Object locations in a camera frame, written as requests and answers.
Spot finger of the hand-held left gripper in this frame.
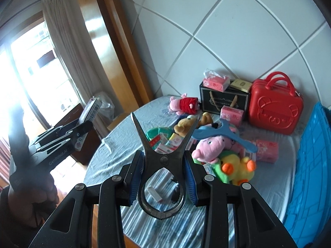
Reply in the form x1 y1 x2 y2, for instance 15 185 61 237
37 120 94 144
36 132 89 159

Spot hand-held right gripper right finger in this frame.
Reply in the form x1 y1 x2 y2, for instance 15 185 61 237
183 156 298 248

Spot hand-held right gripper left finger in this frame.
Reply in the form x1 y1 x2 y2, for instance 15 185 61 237
28 150 146 248

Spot long white ointment box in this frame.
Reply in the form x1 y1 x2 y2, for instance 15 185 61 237
74 96 102 151

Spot green frog plush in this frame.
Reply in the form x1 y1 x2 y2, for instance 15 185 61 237
211 160 233 184

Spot black plastic tongs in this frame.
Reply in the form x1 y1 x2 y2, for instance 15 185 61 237
131 112 201 220

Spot pink pig plush blue clothes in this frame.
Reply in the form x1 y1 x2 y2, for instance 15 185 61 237
191 118 259 165

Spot yellow duck plush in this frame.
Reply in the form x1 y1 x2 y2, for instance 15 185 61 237
220 154 257 186

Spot blue plastic crate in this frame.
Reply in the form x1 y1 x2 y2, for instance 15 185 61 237
283 101 331 248

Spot person's left hand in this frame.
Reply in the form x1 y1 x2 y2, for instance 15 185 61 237
2 178 58 222

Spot white medicine box red print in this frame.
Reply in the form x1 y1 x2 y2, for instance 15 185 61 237
147 186 165 204

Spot clear plastic bag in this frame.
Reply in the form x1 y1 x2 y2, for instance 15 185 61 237
94 91 116 128

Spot red and white box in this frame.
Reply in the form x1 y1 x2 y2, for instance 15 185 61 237
151 134 168 151

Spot pink sanitary pad pack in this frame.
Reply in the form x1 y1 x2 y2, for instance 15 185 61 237
168 132 188 150

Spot green plastic packet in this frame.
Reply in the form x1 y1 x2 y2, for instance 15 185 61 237
144 126 171 145

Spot brown bear plush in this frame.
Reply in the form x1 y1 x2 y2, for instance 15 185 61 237
173 112 215 138

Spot small pink tissue pack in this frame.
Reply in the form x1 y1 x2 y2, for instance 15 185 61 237
220 108 245 128

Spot pink pig plush red dress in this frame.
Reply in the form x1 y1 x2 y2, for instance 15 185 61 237
169 94 201 114

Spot pink flowered tissue pack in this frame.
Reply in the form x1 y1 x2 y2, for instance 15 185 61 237
255 139 280 164

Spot black gift bag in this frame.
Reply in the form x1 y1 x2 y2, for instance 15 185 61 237
199 81 251 116

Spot open pink tissue pack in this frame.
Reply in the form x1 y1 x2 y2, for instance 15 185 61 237
202 68 231 93

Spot gold flat box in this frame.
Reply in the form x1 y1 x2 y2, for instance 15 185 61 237
230 79 253 93

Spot red toy suitcase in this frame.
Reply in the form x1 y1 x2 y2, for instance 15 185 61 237
248 71 305 135

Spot wooden door frame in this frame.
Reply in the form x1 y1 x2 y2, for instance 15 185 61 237
72 0 156 106

